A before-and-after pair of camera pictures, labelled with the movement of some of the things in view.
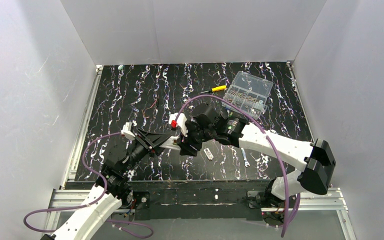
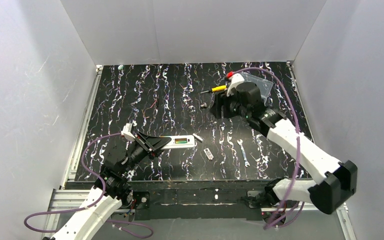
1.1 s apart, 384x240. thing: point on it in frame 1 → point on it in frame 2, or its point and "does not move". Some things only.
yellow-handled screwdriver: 216,89 does not move
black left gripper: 143,140 does not move
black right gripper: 185,141 → 221,103
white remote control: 171,143 does not move
